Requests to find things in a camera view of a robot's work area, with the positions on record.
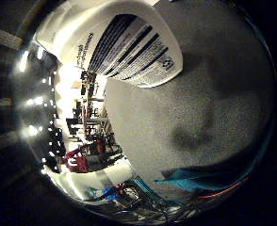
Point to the person in red top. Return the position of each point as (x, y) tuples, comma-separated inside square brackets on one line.
[(77, 161)]

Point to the teal cloth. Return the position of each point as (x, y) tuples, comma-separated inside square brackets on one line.
[(201, 180)]

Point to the white spray bottle with label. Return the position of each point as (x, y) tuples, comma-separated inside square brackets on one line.
[(129, 47)]

